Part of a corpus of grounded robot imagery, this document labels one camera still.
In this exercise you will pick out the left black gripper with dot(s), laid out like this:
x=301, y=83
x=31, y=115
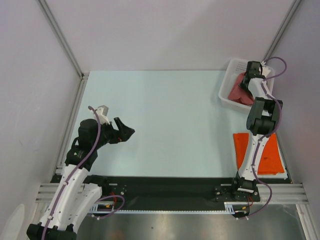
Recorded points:
x=117, y=135

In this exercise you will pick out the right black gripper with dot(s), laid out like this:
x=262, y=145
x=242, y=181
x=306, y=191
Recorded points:
x=242, y=85

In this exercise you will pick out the pink red t shirt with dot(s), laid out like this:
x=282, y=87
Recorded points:
x=238, y=95

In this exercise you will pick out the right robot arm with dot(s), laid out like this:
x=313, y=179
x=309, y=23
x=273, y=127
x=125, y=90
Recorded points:
x=263, y=120

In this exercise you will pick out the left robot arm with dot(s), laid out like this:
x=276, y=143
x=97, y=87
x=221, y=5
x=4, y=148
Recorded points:
x=78, y=191

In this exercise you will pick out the white plastic basket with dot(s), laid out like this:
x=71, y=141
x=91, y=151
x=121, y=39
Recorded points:
x=235, y=67

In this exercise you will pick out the folded orange t shirt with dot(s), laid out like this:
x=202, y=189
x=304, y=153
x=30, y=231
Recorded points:
x=271, y=162

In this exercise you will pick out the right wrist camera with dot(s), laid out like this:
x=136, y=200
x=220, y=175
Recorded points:
x=265, y=69

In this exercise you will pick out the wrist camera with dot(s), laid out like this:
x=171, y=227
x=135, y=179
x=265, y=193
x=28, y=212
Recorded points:
x=102, y=112
x=265, y=69

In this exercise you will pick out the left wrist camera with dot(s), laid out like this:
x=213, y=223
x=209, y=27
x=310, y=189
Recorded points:
x=102, y=112

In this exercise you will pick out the left aluminium corner post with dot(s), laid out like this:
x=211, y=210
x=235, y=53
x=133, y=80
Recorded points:
x=54, y=25

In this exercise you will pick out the aluminium corner post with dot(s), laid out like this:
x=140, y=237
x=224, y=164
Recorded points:
x=54, y=25
x=283, y=26

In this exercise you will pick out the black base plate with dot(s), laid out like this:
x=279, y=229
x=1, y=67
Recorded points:
x=156, y=193

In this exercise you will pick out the right aluminium corner post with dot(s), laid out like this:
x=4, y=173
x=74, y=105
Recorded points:
x=283, y=26

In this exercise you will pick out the white slotted cable duct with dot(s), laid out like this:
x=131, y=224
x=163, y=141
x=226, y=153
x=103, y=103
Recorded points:
x=229, y=209

